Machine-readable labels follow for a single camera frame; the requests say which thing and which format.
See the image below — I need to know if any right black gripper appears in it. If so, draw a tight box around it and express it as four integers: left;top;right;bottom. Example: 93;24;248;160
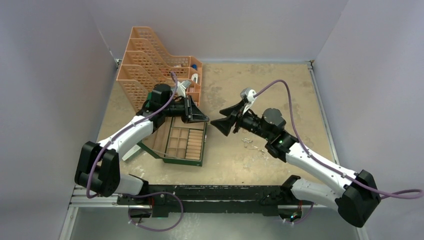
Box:
211;100;272;141

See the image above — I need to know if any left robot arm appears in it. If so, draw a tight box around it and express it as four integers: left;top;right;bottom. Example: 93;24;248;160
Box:
74;83;209;205

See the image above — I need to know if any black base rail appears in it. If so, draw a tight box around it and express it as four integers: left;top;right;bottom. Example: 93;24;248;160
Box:
117;183;311;221

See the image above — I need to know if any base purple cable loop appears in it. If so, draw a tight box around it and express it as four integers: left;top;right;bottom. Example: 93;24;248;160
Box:
128;192;185;233

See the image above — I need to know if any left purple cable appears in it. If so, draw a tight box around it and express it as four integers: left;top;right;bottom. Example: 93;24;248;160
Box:
86;71;180;200

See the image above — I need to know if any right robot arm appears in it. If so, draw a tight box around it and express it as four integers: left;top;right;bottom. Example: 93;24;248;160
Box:
210;101;381;228

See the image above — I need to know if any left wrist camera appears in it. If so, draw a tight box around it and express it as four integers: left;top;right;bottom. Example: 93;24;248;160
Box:
176;79;192;98

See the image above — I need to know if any green jewelry box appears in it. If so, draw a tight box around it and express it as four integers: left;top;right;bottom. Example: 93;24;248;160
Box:
137;96;208;167

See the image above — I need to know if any peach mesh file organizer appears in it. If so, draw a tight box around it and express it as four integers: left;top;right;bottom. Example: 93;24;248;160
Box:
116;26;203;112

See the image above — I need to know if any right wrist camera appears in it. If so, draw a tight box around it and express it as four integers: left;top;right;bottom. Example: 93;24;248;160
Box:
240;87;257;115

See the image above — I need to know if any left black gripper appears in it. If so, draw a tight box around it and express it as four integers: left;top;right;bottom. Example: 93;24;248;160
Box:
162;94;209;124

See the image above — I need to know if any white paper card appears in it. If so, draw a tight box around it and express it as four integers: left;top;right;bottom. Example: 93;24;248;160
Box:
122;145;144;162

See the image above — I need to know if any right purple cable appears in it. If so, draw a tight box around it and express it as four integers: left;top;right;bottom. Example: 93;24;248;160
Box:
253;79;424;201

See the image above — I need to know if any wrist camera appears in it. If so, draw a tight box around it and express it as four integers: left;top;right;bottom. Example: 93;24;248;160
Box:
240;87;257;115
176;79;192;98

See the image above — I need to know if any silver stapler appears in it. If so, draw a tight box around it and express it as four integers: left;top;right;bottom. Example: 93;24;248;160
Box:
191;73;199;84

